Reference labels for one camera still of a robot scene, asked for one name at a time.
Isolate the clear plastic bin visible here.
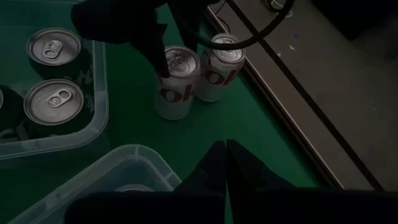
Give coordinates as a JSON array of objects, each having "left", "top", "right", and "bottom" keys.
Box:
[
  {"left": 6, "top": 144, "right": 183, "bottom": 224},
  {"left": 0, "top": 0, "right": 110, "bottom": 161}
]

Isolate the silver and blue soda can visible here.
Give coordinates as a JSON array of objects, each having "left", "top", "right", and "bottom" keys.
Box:
[{"left": 114, "top": 183, "right": 155, "bottom": 194}]

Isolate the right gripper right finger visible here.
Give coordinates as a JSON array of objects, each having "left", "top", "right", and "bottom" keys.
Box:
[{"left": 226, "top": 139, "right": 295, "bottom": 194}]

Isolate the black camera cable loop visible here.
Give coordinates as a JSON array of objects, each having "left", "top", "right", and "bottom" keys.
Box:
[{"left": 175, "top": 0, "right": 295, "bottom": 51}]

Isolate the green Sprite soda can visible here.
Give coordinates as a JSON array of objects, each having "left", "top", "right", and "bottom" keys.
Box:
[
  {"left": 23, "top": 78, "right": 96, "bottom": 138},
  {"left": 26, "top": 27, "right": 94, "bottom": 81}
]

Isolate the silver Diet Coke can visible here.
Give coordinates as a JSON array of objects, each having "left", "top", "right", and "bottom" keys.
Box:
[
  {"left": 194, "top": 32, "right": 247, "bottom": 103},
  {"left": 154, "top": 45, "right": 201, "bottom": 121}
]

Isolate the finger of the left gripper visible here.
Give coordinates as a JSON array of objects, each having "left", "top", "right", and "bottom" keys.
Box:
[
  {"left": 129, "top": 23, "right": 171, "bottom": 79},
  {"left": 169, "top": 0, "right": 205, "bottom": 53}
]

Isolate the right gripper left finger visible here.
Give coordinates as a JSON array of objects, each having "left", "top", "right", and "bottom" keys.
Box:
[{"left": 173, "top": 139, "right": 227, "bottom": 194}]

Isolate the white floor cable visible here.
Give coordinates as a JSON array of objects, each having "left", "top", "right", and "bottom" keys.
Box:
[{"left": 270, "top": 0, "right": 294, "bottom": 18}]

